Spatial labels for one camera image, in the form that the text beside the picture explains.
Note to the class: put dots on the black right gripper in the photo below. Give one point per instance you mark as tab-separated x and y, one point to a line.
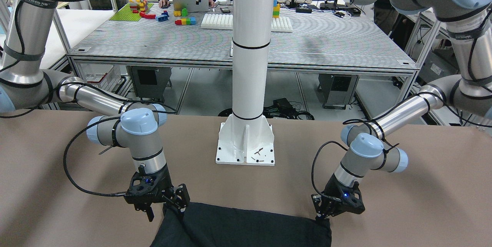
164	182

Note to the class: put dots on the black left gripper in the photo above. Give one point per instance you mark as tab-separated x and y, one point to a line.
331	189

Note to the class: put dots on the black graphic t-shirt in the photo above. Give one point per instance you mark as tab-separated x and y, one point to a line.
204	225

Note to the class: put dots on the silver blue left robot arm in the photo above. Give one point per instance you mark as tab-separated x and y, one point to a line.
468	26

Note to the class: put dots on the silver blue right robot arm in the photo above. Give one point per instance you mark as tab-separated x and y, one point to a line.
124	123

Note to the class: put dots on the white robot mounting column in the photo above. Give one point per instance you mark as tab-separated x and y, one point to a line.
246	137

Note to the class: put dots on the striped grey work table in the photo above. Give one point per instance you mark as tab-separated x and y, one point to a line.
319	42

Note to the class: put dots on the colourful toy block stack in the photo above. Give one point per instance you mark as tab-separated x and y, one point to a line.
276	9

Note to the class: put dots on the green lego baseplate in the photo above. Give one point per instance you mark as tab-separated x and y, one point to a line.
126	14

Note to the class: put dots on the silver laptop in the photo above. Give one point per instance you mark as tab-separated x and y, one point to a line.
191	5

